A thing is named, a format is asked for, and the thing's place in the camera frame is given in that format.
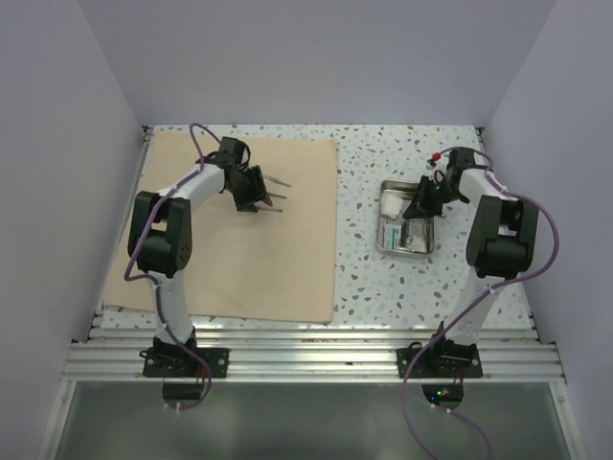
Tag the white gauze pad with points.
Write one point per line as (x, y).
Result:
(391, 205)

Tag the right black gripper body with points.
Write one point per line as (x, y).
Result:
(440, 195)

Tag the green white sachet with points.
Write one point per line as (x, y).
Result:
(392, 237)

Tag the steel surgical scissors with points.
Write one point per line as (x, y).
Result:
(410, 242)

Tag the short steel tweezers top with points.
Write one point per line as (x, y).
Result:
(277, 181)

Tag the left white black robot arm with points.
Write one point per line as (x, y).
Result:
(160, 245)

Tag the stainless steel tray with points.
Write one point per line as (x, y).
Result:
(407, 191)

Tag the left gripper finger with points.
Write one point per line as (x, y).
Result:
(248, 207)
(260, 187)

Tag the beige cloth mat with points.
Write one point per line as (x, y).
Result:
(270, 266)

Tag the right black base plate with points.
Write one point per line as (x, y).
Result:
(431, 366)

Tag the aluminium rail frame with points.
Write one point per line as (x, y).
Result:
(333, 390)

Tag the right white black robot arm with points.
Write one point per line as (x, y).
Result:
(499, 248)

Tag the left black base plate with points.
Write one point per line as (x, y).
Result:
(157, 366)

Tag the white printed sachet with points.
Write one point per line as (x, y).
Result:
(421, 227)

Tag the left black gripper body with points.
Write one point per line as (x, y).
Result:
(247, 189)

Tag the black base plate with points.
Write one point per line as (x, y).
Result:
(157, 366)
(431, 366)

